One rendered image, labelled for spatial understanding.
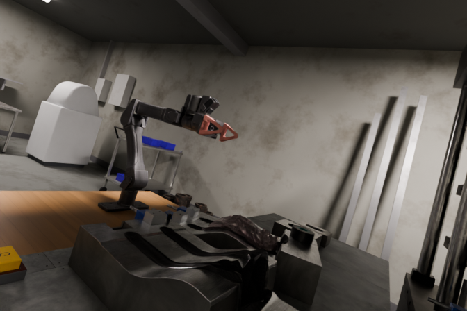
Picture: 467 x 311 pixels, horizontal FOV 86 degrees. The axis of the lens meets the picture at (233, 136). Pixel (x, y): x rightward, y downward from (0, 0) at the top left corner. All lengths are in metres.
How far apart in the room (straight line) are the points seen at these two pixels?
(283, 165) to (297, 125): 0.57
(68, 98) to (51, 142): 0.77
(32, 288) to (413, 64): 3.53
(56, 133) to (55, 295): 4.52
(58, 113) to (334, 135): 4.30
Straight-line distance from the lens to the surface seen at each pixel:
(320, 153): 3.31
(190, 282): 0.45
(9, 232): 0.86
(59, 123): 5.05
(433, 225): 1.62
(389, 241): 2.73
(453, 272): 1.24
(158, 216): 0.76
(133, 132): 1.12
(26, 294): 0.64
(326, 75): 3.58
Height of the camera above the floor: 1.15
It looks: 3 degrees up
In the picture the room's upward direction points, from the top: 16 degrees clockwise
